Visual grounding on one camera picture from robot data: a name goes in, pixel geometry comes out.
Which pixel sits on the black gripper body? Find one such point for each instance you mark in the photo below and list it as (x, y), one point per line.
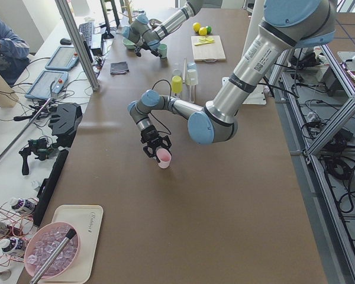
(142, 46)
(149, 135)

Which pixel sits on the green cup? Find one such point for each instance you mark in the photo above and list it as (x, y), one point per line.
(162, 49)

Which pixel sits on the pink cup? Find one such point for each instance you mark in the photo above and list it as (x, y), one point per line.
(164, 157)

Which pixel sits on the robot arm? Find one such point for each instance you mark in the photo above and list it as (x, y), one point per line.
(143, 37)
(284, 25)

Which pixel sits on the grey cup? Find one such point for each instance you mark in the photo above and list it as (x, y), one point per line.
(177, 72)

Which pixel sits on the yellow cup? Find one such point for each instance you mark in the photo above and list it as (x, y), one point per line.
(176, 84)

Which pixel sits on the light blue cup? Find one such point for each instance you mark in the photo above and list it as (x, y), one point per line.
(191, 66)

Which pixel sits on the white cup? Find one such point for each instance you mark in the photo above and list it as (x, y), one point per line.
(192, 77)

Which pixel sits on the green bowl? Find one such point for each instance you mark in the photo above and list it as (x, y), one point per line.
(128, 44)

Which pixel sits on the grey folded cloth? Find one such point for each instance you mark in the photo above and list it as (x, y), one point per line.
(119, 68)

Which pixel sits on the yellow lemon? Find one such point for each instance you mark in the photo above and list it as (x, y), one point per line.
(203, 31)
(196, 27)

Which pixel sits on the black keyboard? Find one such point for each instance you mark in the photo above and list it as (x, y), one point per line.
(86, 29)

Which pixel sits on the yellow plastic knife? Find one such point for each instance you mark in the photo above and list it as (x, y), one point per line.
(203, 43)

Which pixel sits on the bamboo cutting board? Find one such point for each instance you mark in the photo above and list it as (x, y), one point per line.
(208, 52)

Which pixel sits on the blue teach pendant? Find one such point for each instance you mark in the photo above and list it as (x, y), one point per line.
(64, 58)
(47, 84)

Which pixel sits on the black computer mouse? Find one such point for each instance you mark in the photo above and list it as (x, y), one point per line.
(65, 41)

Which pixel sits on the beige tray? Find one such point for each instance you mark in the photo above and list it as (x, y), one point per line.
(86, 220)

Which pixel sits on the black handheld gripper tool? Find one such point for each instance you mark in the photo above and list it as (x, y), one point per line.
(40, 148)

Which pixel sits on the black bar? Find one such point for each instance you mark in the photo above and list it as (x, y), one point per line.
(47, 188)

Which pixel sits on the seated person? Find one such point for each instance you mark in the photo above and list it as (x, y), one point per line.
(14, 52)

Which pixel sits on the small white bottle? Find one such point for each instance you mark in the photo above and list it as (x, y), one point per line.
(22, 206)

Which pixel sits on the pink bowl of ice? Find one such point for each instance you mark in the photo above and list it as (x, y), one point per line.
(43, 244)

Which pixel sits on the white wire cup rack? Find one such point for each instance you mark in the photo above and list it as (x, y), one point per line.
(191, 89)

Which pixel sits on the aluminium frame post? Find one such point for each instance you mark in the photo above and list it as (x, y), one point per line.
(77, 41)

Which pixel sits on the metal scoop handle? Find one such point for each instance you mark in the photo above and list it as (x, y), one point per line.
(42, 270)

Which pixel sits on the aluminium frame right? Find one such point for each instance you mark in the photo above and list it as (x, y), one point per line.
(317, 109)

